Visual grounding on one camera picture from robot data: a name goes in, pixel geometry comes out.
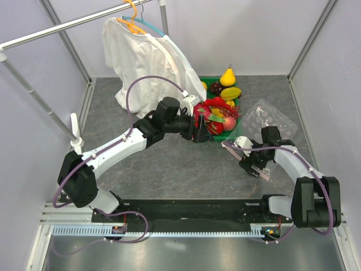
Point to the yellow banana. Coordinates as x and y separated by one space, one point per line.
215 110

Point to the pink dragon fruit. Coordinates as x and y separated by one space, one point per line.
211 120

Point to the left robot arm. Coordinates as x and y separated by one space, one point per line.
79 172

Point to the teal clothes hanger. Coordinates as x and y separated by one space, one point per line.
164 20

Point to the orange clothes hanger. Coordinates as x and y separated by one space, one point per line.
134 29

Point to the white cable duct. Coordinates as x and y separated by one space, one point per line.
111 231

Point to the yellow star fruit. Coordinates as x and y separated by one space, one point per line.
230 93

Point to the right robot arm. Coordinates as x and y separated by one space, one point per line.
316 200

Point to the red grapes bunch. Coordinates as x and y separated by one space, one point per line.
233 112

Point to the dark purple grapes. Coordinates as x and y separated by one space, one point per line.
216 88

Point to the red chili pepper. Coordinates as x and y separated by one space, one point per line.
217 102

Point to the white t-shirt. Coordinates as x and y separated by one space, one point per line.
150 68

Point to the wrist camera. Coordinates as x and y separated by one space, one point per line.
188 103
245 144

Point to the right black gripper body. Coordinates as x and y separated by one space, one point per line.
257 158

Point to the peach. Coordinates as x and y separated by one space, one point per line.
229 123

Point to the yellow lemon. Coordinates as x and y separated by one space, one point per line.
204 85

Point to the silver clothes rack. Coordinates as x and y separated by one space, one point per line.
52 88

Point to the yellow pear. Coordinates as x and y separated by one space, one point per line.
228 78

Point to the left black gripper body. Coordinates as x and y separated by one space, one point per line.
194 133

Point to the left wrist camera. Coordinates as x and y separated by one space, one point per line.
188 103

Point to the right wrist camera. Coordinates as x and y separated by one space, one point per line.
245 144

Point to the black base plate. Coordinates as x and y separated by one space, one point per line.
203 214

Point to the green plastic crate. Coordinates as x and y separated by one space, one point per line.
209 95

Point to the clear pink zip top bag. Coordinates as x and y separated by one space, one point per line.
260 116

